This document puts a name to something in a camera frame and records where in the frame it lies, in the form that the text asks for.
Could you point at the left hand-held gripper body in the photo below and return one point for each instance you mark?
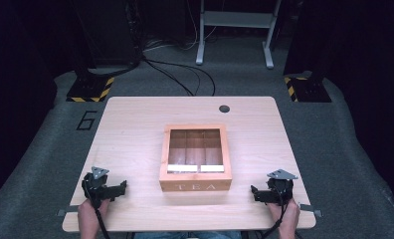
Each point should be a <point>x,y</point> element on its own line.
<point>97,189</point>

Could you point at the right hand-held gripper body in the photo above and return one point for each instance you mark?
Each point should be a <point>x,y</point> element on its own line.
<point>279,191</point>

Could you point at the wooden tea box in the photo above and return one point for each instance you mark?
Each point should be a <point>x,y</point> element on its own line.
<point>195,157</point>

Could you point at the person's left hand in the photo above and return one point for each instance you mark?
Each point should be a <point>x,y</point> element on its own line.
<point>94,209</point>

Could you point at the person's right hand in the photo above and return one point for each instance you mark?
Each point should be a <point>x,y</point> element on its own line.
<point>286,212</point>

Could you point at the grey table edge clamp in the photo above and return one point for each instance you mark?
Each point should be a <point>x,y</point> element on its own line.
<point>310,209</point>
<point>67,210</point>

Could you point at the white tea bag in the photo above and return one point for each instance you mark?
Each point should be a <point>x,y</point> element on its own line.
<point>212,168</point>
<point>182,168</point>

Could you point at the person's blue jeans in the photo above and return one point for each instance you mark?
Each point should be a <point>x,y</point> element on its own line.
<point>186,235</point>

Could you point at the black hazard-striped stand base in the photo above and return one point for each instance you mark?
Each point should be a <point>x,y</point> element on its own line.
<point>90,89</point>
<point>306,89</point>

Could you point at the grey metal stand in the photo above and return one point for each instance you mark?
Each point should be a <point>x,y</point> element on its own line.
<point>238,20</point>

